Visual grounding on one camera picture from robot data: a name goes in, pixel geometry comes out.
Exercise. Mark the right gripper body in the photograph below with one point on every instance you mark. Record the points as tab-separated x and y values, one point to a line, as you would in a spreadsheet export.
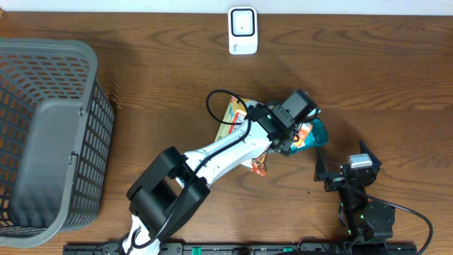
335	183

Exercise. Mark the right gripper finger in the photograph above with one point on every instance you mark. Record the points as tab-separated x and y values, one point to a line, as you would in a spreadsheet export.
365	150
320	170

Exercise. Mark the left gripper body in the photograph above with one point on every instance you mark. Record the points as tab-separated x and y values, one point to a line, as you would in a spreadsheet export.
291	137

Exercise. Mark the brown Top chocolate bar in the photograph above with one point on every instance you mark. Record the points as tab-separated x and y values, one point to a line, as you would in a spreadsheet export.
259	165

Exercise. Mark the blue mouthwash bottle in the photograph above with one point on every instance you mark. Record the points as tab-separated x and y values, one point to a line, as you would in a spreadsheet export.
317	138

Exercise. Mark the teal wet wipes pack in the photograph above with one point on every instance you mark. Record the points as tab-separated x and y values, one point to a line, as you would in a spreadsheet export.
315	110

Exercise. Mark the yellow snack bag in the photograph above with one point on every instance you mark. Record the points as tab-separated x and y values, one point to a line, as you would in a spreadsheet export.
236	113

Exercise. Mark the orange snack packet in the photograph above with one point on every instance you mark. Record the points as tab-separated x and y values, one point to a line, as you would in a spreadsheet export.
303	132

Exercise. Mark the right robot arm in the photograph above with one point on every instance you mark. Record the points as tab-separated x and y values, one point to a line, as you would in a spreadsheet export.
368	222

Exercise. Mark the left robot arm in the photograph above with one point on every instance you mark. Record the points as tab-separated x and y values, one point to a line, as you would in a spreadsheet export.
173	187

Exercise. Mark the white barcode scanner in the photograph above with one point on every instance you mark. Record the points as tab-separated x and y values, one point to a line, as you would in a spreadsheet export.
242	30

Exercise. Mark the grey plastic shopping basket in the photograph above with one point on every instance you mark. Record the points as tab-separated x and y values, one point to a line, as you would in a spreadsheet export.
56	132

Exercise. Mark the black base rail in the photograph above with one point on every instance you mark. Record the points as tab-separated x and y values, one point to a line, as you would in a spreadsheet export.
242	249

